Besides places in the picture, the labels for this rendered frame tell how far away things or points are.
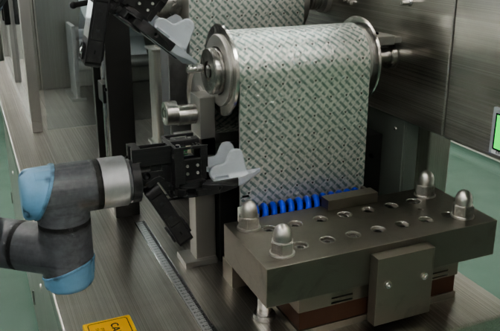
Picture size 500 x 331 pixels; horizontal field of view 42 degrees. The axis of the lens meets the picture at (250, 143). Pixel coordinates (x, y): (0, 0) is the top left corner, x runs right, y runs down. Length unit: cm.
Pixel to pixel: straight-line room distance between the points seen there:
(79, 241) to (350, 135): 48
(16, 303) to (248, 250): 208
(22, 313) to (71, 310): 178
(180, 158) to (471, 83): 46
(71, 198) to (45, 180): 4
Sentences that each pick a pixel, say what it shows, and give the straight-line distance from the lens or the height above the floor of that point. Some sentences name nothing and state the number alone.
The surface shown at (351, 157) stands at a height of 109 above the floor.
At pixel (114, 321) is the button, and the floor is 92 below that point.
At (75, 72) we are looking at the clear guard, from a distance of 200.
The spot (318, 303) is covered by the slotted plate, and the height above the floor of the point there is 95.
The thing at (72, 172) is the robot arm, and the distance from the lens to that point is 95.
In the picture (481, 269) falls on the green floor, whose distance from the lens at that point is 320.
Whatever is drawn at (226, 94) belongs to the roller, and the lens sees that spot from 102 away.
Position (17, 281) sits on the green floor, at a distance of 310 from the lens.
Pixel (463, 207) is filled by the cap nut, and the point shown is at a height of 105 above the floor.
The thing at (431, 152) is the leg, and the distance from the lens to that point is 142.
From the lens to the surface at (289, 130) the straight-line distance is 106.
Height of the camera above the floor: 146
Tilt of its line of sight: 18 degrees down
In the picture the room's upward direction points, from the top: straight up
